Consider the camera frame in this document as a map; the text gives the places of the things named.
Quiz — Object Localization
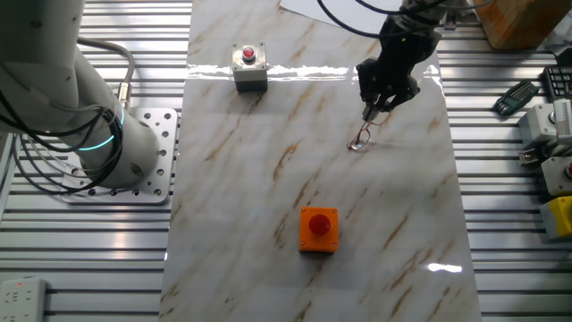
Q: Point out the dark red framed glasses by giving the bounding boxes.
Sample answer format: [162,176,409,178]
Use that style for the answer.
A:
[347,111,392,152]

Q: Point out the marble patterned board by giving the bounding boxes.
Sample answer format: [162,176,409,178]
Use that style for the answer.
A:
[158,0,484,322]

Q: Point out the orange box red mushroom button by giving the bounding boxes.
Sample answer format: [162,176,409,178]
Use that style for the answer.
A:
[298,206,340,254]

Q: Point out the black camera cable with plug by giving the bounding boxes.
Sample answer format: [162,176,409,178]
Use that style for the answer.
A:
[355,0,492,17]

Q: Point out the black keyboard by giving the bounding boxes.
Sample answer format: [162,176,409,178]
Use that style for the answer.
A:
[541,65,572,102]

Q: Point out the black cable loop at base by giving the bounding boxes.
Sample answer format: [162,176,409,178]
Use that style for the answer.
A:
[0,89,125,198]

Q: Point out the white power strip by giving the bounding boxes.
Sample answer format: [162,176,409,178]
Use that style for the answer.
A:
[0,275,48,322]

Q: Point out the silver ribbed camera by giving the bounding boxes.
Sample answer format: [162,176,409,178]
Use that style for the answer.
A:
[552,98,572,145]

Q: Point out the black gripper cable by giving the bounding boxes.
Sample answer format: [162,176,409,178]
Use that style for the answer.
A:
[315,0,406,39]

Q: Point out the thick grey base cable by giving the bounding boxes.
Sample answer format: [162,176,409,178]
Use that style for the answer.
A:
[78,38,137,111]

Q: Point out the light grey switch box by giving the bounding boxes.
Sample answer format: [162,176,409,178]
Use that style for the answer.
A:
[517,103,559,148]

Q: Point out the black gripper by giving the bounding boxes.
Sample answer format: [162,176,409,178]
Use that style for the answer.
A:
[356,15,442,123]

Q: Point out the yellow box green button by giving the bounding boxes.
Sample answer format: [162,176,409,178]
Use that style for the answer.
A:
[539,195,572,242]

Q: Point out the grey box with red button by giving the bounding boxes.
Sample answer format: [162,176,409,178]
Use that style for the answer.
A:
[540,156,572,197]

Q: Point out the grey box small red button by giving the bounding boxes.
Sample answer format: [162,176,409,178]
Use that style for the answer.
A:
[231,42,269,94]

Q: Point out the white paper sheet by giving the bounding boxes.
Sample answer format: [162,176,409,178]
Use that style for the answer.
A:
[279,0,403,38]

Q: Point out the brown wooden box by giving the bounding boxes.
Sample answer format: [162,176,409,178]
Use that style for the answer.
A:
[473,0,572,50]

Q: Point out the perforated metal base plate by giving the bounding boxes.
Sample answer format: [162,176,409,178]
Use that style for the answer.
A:
[60,106,180,206]

